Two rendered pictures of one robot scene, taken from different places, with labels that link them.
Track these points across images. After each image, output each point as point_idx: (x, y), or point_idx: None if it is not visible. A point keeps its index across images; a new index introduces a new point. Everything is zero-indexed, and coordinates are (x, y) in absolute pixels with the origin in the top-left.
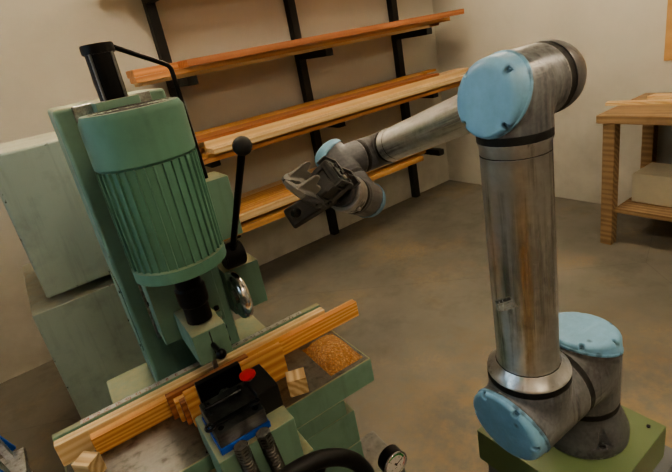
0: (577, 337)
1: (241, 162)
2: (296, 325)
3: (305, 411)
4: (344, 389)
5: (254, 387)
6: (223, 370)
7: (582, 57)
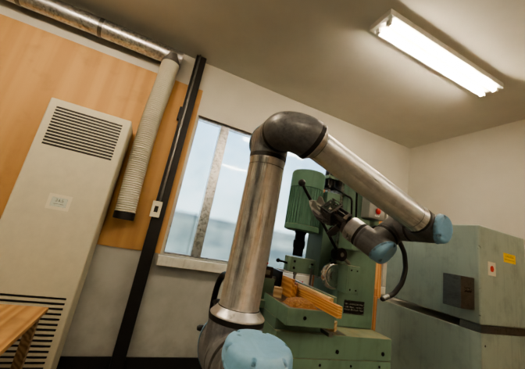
0: (247, 334)
1: (304, 190)
2: (318, 294)
3: (268, 302)
4: (277, 311)
5: None
6: (278, 270)
7: (273, 116)
